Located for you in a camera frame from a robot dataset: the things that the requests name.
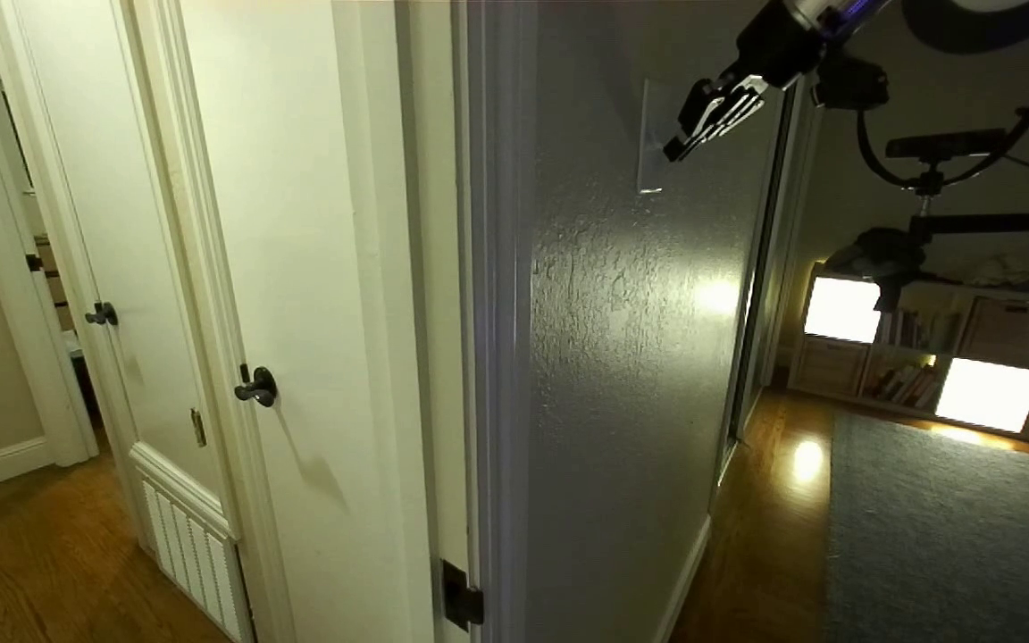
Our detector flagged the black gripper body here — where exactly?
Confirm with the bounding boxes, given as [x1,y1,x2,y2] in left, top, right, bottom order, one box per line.
[738,0,828,86]

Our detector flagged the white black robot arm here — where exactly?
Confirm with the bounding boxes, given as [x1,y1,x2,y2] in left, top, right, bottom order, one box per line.
[663,0,886,160]

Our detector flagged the wooden cube shelf unit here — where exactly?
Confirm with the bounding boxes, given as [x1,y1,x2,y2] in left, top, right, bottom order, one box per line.
[791,273,1029,439]

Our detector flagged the grey carpet rug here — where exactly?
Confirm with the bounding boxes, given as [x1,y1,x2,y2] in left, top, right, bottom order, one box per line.
[827,415,1029,643]

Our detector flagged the black door hinge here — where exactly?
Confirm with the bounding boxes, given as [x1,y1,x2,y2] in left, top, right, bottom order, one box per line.
[439,560,484,629]

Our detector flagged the white far door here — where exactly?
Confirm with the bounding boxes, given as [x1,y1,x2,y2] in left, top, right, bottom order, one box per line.
[0,0,254,643]

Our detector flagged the white wall light switch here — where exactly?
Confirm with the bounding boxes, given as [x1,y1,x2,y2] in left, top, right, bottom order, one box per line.
[635,81,667,196]

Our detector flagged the black camera on stand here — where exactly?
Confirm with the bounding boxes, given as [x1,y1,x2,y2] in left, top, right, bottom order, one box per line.
[828,123,1029,300]

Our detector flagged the white door frame trim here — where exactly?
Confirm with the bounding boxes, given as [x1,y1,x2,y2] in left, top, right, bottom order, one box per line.
[458,0,537,643]

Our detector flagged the black cable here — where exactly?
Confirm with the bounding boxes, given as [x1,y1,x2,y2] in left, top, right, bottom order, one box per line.
[853,21,1029,194]

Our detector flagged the white door with black handle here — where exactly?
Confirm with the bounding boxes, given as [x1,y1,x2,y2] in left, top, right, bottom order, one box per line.
[135,0,437,643]

